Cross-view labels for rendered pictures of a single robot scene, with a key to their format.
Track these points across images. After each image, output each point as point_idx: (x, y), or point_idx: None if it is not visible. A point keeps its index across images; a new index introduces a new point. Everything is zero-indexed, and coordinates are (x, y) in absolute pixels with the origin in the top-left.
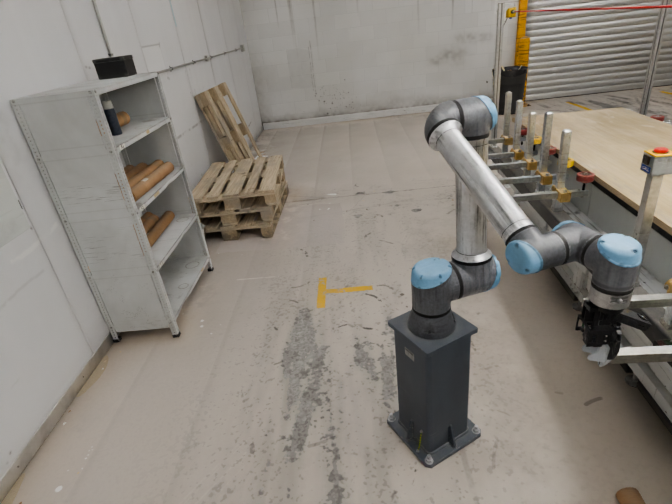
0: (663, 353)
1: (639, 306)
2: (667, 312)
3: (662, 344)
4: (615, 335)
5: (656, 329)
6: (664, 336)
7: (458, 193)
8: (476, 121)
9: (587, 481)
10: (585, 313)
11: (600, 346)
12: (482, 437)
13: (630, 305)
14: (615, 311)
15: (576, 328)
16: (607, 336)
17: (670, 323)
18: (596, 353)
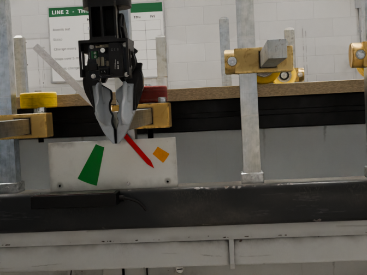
0: (137, 110)
1: (10, 133)
2: (4, 168)
3: (44, 195)
4: (134, 54)
5: (4, 201)
6: (25, 198)
7: None
8: None
9: None
10: (102, 18)
11: (131, 77)
12: None
13: (4, 130)
14: (131, 1)
15: (82, 72)
16: (131, 56)
17: (16, 181)
18: (125, 101)
